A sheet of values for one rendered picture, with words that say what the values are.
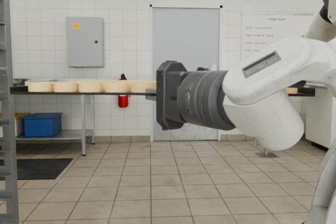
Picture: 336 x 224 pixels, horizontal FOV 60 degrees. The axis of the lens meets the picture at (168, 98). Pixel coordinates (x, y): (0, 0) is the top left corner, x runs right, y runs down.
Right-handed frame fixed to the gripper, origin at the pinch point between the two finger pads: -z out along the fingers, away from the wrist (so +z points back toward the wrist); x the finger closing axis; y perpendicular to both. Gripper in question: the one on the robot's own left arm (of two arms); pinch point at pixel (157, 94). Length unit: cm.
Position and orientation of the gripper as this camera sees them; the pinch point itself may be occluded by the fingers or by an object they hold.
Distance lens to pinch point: 56.1
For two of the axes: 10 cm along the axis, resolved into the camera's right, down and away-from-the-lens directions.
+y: -7.8, 0.5, -6.2
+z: 6.2, 0.6, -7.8
